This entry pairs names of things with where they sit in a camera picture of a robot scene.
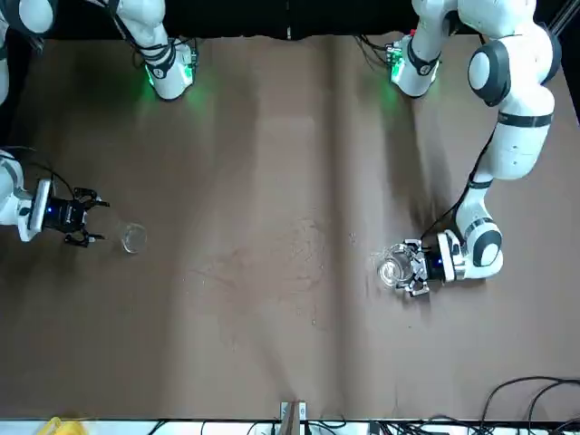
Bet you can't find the clear glass conical flask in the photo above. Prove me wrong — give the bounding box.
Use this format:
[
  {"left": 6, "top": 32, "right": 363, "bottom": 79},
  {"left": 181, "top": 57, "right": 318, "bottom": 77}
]
[{"left": 118, "top": 220, "right": 149, "bottom": 256}]

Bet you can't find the aluminium frame post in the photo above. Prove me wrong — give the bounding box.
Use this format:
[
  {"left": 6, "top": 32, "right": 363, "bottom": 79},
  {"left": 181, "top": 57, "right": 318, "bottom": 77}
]
[
  {"left": 549, "top": 0, "right": 573, "bottom": 34},
  {"left": 279, "top": 400, "right": 307, "bottom": 435}
]

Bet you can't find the yellow plastic basket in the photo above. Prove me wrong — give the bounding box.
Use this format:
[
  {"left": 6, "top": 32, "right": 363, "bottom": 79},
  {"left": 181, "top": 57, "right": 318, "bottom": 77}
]
[{"left": 40, "top": 416, "right": 87, "bottom": 435}]

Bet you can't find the black base cable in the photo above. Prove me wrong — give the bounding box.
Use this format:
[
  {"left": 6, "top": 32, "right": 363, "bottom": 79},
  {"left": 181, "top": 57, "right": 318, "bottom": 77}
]
[
  {"left": 112, "top": 0, "right": 200, "bottom": 67},
  {"left": 357, "top": 34, "right": 395, "bottom": 69}
]

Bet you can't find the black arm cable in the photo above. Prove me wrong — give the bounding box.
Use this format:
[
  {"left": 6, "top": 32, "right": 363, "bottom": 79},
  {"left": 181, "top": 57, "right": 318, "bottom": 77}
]
[
  {"left": 420, "top": 126, "right": 498, "bottom": 244},
  {"left": 17, "top": 156, "right": 78, "bottom": 200}
]

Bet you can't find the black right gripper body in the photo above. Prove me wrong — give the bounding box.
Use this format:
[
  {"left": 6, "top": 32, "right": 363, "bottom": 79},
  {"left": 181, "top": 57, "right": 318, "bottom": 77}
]
[{"left": 44, "top": 195, "right": 90, "bottom": 232}]

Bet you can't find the black looped cable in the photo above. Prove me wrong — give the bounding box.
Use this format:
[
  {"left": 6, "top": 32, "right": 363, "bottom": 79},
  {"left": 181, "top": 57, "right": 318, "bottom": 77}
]
[
  {"left": 527, "top": 382, "right": 580, "bottom": 435},
  {"left": 479, "top": 375, "right": 580, "bottom": 430}
]

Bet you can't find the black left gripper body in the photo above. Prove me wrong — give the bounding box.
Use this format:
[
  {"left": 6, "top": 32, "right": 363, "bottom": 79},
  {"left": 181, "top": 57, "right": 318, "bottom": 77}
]
[{"left": 419, "top": 244, "right": 448, "bottom": 283}]

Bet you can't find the clear glass beaker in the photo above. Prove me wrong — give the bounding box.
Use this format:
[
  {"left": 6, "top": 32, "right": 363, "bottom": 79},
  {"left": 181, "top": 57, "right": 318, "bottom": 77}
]
[{"left": 373, "top": 243, "right": 421, "bottom": 291}]

